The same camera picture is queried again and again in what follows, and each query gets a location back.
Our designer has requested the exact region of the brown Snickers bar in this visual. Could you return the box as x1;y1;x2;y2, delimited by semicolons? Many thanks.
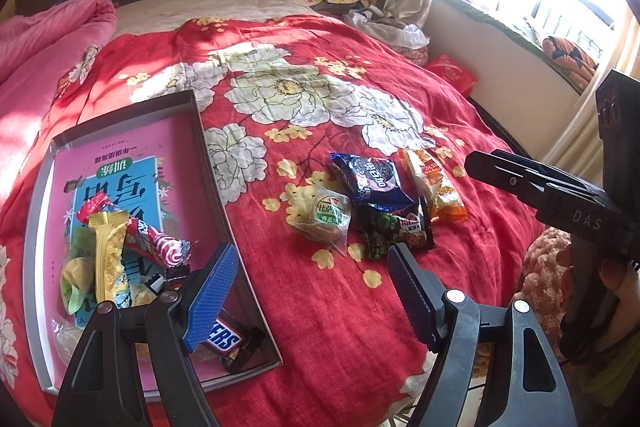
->
205;309;265;374

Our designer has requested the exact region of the clear meat floss cake packet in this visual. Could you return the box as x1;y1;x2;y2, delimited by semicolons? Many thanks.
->
129;283;157;308

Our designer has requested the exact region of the red lollipop candy packet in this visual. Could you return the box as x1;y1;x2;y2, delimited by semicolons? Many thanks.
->
76;192;193;269

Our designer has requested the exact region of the gold candy bar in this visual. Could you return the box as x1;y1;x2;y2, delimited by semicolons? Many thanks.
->
88;210;129;303

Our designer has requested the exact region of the green white snack packet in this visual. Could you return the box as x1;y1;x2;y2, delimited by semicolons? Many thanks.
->
60;227;96;314

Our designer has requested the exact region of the clear round cookie packet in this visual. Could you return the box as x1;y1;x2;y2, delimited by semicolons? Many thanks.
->
51;320;84;366

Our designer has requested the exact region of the person's right hand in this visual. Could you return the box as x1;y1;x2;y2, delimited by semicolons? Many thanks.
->
556;245;639;308

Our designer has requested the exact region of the dark green snack packet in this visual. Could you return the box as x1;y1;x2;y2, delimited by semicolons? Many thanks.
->
362;198;435;261

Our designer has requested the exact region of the orange cracker packet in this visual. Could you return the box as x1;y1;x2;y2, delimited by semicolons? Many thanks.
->
398;148;468;221

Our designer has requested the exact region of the dark blue Oreo packet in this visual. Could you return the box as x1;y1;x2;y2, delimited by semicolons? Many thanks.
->
330;153;418;217

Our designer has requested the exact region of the grey cardboard box tray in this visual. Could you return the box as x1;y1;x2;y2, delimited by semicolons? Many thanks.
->
22;89;284;403

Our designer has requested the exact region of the clear small pastry packet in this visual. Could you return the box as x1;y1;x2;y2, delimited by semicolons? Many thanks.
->
286;187;352;249

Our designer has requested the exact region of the pink children's book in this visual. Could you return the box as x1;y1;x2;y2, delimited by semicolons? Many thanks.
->
41;111;269;396

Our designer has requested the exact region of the orange patterned cushion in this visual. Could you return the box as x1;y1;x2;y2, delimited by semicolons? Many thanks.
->
542;36;598;90

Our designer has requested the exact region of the red floral bedspread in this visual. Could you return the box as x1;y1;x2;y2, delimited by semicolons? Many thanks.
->
1;15;541;426

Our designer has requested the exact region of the red envelope packet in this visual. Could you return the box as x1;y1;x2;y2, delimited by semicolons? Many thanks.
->
426;55;477;96

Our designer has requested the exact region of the white plastic bag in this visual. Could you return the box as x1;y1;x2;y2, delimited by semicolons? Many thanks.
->
343;5;431;50

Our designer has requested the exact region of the pink quilt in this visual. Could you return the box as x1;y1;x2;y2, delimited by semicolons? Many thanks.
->
1;0;117;199

